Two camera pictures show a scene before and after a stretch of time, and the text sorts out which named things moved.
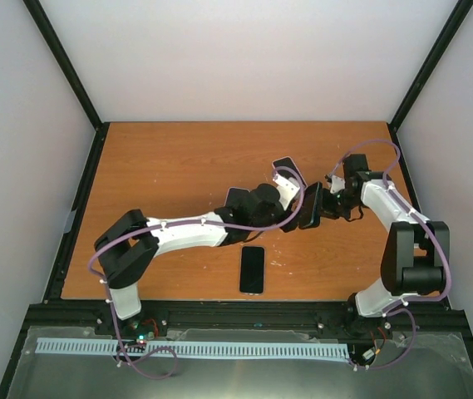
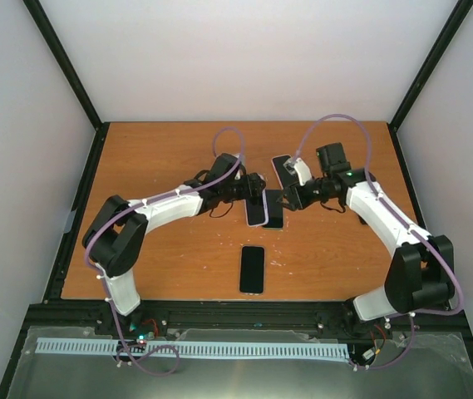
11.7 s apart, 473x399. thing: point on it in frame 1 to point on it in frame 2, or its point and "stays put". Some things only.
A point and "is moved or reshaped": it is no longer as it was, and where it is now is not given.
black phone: x=252 y=273 stays put
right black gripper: x=325 y=209 to x=293 y=194
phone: x=238 y=198 is moved or reshaped
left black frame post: x=51 y=39 stays put
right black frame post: x=440 y=46 stays put
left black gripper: x=292 y=224 to x=252 y=188
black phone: x=311 y=209 is moved or reshaped
